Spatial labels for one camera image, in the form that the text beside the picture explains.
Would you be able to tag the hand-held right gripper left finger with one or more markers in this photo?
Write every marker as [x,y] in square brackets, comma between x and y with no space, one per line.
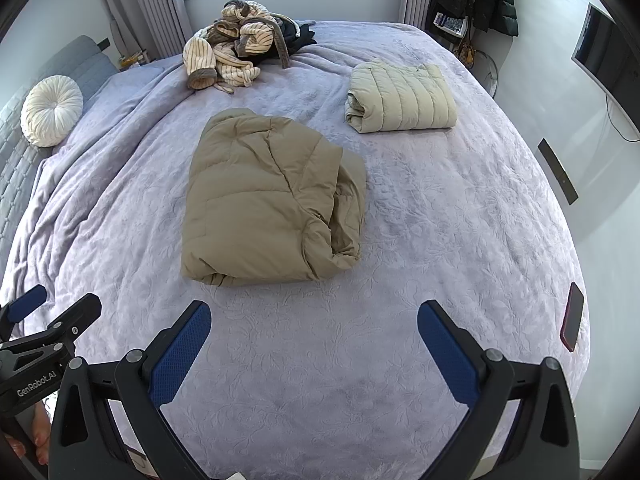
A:
[182,347]

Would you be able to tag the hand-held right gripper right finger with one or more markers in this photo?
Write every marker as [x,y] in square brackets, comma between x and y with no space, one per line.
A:
[447,347]

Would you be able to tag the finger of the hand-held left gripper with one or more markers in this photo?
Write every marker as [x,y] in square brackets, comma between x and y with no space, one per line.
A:
[75,317]
[27,302]

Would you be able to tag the khaki puffer coat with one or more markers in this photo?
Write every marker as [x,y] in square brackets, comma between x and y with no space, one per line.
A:
[270,200]

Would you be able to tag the person's left hand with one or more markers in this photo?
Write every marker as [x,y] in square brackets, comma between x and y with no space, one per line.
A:
[40,432]

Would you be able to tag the lavender blanket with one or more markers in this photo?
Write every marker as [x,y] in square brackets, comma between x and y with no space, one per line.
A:
[450,220]

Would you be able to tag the smartphone with red case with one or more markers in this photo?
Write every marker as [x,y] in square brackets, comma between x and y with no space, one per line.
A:
[572,317]

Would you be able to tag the grey quilted bed sheet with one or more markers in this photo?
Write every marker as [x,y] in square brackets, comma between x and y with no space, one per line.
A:
[15,170]

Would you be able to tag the white round pillow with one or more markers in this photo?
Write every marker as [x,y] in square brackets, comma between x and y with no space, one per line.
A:
[51,110]

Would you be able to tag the grey padded headboard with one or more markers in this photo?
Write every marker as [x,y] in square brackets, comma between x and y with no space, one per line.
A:
[75,65]

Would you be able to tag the folded beige quilted jacket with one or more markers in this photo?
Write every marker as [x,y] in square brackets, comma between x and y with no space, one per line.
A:
[405,97]

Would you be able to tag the yellow bedside clutter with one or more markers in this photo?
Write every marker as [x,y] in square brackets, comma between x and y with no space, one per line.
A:
[134,57]

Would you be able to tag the small black headboard panel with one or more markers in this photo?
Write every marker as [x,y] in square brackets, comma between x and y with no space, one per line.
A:
[105,42]

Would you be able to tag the cream striped robe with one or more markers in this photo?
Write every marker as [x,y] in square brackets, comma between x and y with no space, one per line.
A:
[220,55]

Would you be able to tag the brown patterned bag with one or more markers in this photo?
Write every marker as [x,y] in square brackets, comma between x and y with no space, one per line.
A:
[466,50]

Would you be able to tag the printed box on shelf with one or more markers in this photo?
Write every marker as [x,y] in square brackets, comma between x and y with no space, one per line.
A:
[450,22]

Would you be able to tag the black garment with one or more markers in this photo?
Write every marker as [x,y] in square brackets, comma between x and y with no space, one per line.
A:
[300,35]

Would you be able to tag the black wall bar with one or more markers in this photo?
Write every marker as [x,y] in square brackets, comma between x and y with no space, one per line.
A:
[557,172]

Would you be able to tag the wall mounted television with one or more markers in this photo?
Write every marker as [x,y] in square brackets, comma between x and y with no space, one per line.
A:
[607,55]

